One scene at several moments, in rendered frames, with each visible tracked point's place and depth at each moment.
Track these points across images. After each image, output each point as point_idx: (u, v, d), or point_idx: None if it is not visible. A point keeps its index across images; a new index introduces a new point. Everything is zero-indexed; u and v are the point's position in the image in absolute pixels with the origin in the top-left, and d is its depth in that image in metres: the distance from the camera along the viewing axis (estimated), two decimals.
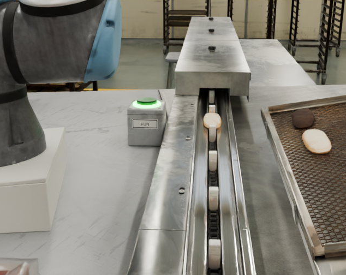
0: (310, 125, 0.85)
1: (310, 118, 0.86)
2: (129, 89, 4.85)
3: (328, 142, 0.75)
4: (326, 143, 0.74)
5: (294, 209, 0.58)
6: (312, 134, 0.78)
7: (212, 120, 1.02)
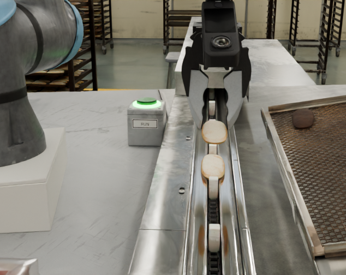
0: (310, 125, 0.85)
1: (310, 118, 0.86)
2: (129, 89, 4.85)
3: (224, 133, 0.73)
4: (221, 135, 0.72)
5: (294, 209, 0.58)
6: (212, 124, 0.76)
7: (213, 167, 0.79)
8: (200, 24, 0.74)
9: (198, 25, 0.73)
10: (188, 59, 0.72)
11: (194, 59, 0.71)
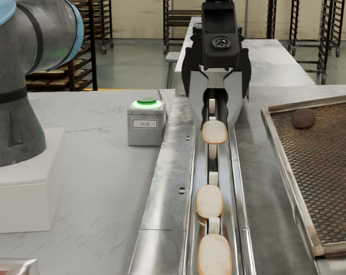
0: (310, 125, 0.85)
1: (310, 118, 0.86)
2: (129, 89, 4.85)
3: (219, 205, 0.66)
4: (216, 207, 0.66)
5: (294, 209, 0.58)
6: (207, 192, 0.70)
7: (214, 261, 0.54)
8: (200, 24, 0.74)
9: (198, 25, 0.73)
10: (188, 60, 0.71)
11: (194, 59, 0.71)
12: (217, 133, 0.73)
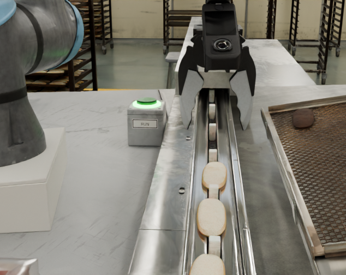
0: (310, 125, 0.85)
1: (310, 118, 0.86)
2: (129, 89, 4.85)
3: None
4: None
5: (294, 209, 0.58)
6: (204, 268, 0.53)
7: None
8: (201, 26, 0.74)
9: (198, 28, 0.73)
10: (187, 58, 0.71)
11: (194, 61, 0.71)
12: (214, 221, 0.62)
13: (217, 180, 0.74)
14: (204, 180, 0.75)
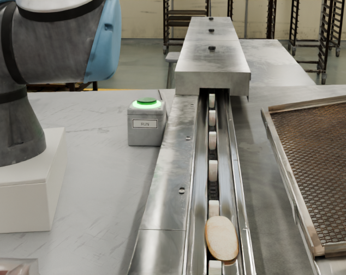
0: None
1: None
2: (129, 89, 4.85)
3: None
4: None
5: (294, 209, 0.58)
6: None
7: None
8: None
9: None
10: None
11: None
12: None
13: (229, 247, 0.57)
14: (212, 248, 0.57)
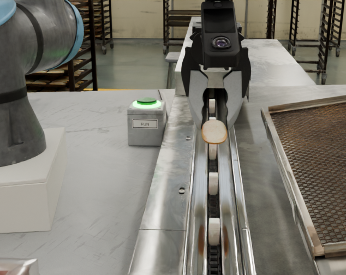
0: None
1: None
2: (129, 89, 4.85)
3: None
4: None
5: (294, 209, 0.58)
6: None
7: None
8: (200, 24, 0.74)
9: (197, 25, 0.73)
10: (187, 59, 0.71)
11: (193, 59, 0.71)
12: None
13: None
14: None
